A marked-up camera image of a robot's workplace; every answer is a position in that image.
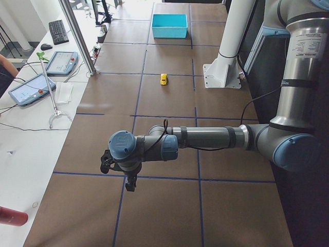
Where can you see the turquoise plastic bin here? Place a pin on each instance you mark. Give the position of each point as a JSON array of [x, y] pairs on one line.
[[169, 26]]

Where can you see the black computer mouse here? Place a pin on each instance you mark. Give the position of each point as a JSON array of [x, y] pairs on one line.
[[45, 47]]

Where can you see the teach pendant tablet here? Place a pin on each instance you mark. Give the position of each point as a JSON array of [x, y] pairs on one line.
[[62, 63], [30, 91]]

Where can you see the aluminium frame post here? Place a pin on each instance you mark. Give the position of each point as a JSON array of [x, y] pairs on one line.
[[83, 31]]

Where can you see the red cylinder bottle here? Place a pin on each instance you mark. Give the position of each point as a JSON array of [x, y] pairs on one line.
[[13, 217]]

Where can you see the yellow beetle toy car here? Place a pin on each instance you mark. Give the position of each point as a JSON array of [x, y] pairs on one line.
[[164, 79]]

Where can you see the reacher grabber tool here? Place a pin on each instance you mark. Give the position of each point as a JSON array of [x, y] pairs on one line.
[[57, 113]]

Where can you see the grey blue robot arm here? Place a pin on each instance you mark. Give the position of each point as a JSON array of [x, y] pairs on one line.
[[287, 140]]

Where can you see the person forearm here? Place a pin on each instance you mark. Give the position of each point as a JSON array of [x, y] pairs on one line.
[[8, 66]]

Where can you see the near teach pendant tablet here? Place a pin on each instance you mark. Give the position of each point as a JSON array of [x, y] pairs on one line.
[[30, 91]]

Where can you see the black keyboard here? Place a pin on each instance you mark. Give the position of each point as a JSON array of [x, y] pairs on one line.
[[58, 32]]

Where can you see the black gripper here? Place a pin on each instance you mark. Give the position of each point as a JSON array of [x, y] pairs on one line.
[[130, 175]]

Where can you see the far teach pendant tablet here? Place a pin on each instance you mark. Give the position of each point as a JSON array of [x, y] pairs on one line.
[[62, 63]]

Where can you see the white folded cloth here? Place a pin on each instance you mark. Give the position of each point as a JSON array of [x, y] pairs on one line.
[[63, 93]]

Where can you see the metal cup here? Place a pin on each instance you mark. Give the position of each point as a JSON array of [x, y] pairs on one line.
[[104, 28]]

